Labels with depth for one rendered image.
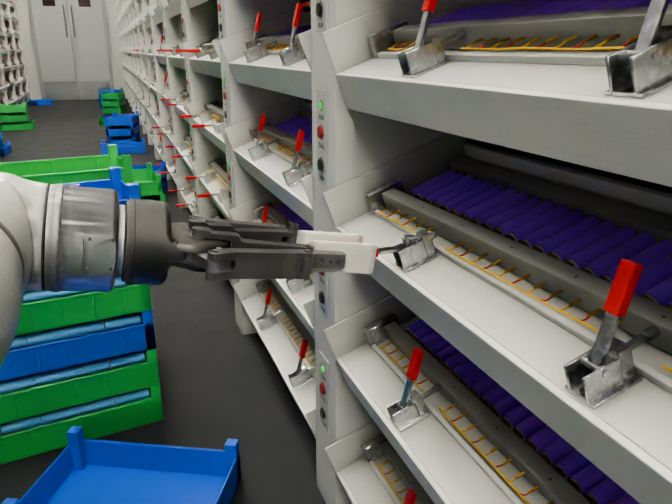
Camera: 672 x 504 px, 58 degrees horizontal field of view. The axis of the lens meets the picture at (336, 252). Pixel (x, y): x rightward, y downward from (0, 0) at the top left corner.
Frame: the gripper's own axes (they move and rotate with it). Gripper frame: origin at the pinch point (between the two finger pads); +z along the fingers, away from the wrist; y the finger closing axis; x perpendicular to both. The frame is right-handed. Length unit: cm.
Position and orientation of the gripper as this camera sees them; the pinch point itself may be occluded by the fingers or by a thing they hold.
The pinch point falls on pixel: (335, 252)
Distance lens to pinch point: 60.5
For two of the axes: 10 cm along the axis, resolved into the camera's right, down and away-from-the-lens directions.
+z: 9.3, 0.5, 3.8
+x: 1.5, -9.5, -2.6
